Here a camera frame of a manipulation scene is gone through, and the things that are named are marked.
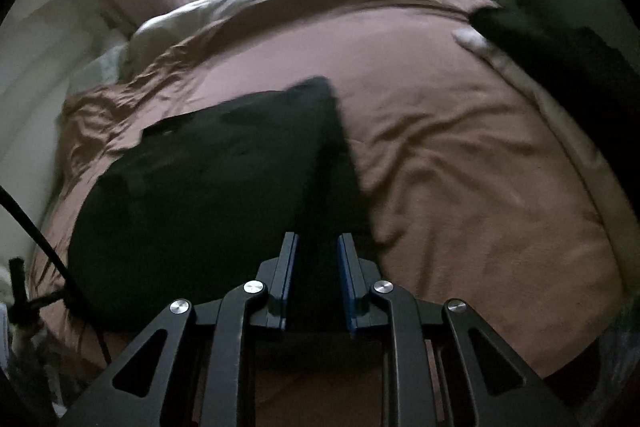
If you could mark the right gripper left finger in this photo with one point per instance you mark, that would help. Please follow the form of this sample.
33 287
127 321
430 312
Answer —
189 366

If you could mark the black garment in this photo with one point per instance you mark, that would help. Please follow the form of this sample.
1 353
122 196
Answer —
206 197

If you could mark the brown bed sheet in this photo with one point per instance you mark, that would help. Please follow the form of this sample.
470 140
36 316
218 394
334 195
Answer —
470 192

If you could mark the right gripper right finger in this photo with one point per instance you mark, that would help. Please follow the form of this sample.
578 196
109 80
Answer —
445 365

